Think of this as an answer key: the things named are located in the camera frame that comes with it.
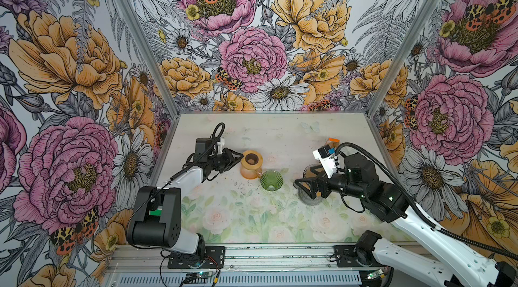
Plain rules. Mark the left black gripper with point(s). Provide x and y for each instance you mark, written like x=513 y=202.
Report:
x=231 y=159

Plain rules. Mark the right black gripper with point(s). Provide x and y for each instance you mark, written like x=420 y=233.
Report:
x=324 y=182

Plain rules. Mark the brown paper coffee filter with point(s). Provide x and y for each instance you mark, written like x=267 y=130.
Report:
x=311 y=173

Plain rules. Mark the wooden ring holder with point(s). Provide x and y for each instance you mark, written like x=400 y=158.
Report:
x=252 y=160

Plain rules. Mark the clear grey glass dripper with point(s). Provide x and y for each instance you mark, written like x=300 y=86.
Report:
x=309 y=171

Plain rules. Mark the orange glass carafe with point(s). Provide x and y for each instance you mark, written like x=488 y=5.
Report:
x=251 y=174

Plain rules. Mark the orange coffee filter pack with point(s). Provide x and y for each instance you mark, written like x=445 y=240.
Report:
x=332 y=143

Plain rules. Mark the clear grey glass carafe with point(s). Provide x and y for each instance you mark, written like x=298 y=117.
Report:
x=307 y=200

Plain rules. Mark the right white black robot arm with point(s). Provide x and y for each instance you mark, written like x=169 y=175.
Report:
x=454 y=261

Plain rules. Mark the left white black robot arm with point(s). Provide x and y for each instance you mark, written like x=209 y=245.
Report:
x=157 y=218

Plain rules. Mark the green glass dripper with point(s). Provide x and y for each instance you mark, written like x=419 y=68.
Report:
x=271 y=180

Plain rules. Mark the green lid bottle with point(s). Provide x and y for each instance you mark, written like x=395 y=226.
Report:
x=156 y=212

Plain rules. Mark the green circuit board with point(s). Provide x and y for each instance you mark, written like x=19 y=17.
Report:
x=378 y=274

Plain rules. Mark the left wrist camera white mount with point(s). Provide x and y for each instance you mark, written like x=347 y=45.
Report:
x=219 y=146

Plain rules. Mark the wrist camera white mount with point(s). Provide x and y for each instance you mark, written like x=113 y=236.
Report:
x=329 y=161
x=219 y=146

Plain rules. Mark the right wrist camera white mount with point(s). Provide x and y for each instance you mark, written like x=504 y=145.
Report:
x=329 y=161

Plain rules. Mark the aluminium rail frame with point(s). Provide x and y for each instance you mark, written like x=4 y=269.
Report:
x=287 y=264

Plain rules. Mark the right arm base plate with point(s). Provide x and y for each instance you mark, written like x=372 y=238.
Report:
x=349 y=256

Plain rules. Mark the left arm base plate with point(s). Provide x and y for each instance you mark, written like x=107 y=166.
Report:
x=212 y=258

